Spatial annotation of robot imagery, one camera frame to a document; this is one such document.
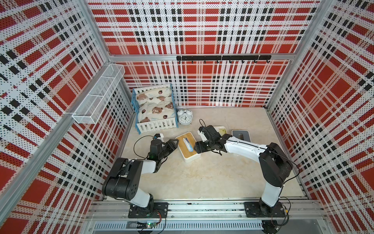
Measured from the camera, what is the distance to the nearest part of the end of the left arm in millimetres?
727

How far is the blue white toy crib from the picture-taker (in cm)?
104

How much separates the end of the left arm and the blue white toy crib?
9.2 inches
